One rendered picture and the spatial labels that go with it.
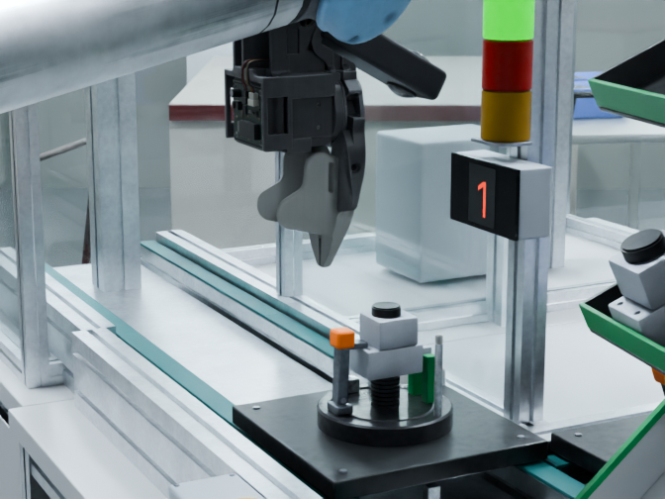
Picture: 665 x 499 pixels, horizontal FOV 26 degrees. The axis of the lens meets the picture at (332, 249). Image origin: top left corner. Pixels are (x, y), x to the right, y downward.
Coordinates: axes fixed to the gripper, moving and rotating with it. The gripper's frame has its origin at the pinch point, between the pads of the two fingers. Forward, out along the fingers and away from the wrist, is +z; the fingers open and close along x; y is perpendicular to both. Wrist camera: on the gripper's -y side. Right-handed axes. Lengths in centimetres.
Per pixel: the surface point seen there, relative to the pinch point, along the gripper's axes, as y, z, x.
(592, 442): -35.2, 26.2, -12.8
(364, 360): -16.5, 18.7, -25.6
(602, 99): -12.5, -12.5, 16.3
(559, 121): -100, 11, -110
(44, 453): 7, 38, -63
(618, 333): -11.4, 2.8, 20.6
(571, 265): -104, 38, -110
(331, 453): -10.6, 26.1, -21.6
